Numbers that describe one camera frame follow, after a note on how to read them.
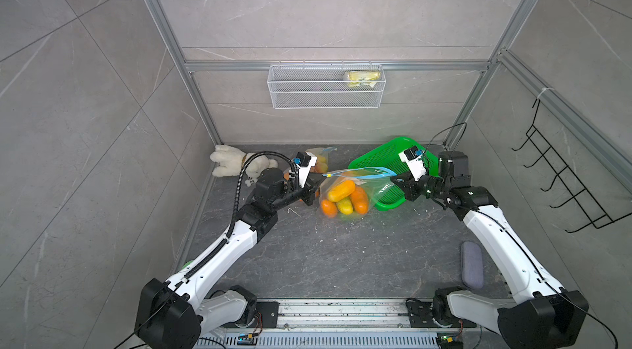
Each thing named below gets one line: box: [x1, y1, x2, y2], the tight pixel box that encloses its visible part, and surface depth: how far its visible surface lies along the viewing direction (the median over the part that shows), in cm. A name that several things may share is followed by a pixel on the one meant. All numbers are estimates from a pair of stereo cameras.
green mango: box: [337, 196, 354, 215], surface depth 85 cm
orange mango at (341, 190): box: [327, 180, 357, 203], surface depth 85 cm
